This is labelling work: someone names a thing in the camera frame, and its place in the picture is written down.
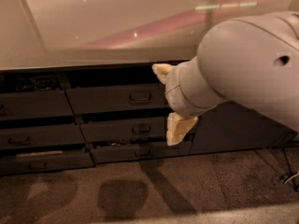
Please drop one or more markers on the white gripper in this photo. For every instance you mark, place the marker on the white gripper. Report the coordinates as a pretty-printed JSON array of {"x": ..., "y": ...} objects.
[{"x": 173, "y": 91}]

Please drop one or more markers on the dark grey drawer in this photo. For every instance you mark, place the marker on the dark grey drawer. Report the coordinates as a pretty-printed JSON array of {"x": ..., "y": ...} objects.
[
  {"x": 116, "y": 98},
  {"x": 124, "y": 129},
  {"x": 11, "y": 165},
  {"x": 42, "y": 136},
  {"x": 34, "y": 104},
  {"x": 141, "y": 151}
]

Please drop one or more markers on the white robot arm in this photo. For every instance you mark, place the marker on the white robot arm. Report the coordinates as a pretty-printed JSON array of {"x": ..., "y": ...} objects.
[{"x": 253, "y": 61}]

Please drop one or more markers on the dark grey cabinet door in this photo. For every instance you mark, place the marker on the dark grey cabinet door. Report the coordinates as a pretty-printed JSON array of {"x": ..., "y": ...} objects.
[{"x": 230, "y": 127}]

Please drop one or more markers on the dark counter cabinet frame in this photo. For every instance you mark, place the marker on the dark counter cabinet frame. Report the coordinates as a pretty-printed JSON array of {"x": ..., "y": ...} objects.
[{"x": 62, "y": 79}]

